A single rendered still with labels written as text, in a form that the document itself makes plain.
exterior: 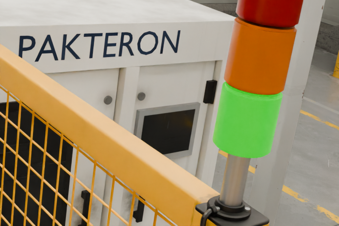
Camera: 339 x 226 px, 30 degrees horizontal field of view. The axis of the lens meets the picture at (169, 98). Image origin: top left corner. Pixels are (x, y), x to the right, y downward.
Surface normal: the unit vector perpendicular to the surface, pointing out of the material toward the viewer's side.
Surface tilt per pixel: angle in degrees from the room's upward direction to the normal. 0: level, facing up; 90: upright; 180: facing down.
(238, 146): 90
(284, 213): 0
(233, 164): 90
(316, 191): 0
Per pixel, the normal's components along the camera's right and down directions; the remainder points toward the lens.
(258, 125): 0.26, 0.36
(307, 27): 0.61, 0.34
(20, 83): -0.78, 0.09
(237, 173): -0.13, 0.31
